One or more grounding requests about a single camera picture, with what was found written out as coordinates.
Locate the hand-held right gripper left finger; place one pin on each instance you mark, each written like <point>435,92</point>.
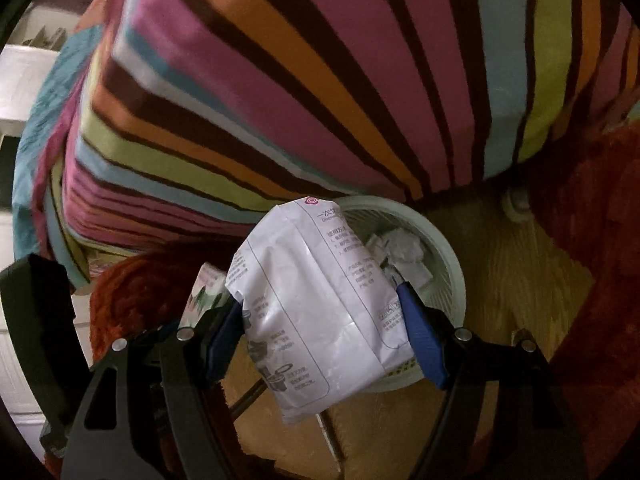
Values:
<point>225,340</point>

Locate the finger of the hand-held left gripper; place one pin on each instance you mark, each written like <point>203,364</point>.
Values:
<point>40,335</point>

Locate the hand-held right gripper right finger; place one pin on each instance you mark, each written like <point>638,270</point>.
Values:
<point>422,335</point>

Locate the green and white box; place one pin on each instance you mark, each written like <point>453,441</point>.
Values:
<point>205,290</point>

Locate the white mesh waste basket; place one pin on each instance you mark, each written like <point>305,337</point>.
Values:
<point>451,280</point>

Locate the white printed plastic packet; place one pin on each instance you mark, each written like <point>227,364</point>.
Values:
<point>310,285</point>

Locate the bed leg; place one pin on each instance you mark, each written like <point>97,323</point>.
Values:
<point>515,205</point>

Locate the red shaggy rug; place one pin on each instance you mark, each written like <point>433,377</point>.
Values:
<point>600,260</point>

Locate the teal and orange quilt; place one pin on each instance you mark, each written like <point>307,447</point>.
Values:
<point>45,125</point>

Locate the white wardrobe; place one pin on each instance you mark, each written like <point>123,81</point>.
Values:
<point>20,80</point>

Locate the striped bed sheet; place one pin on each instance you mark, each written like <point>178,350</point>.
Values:
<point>300,85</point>

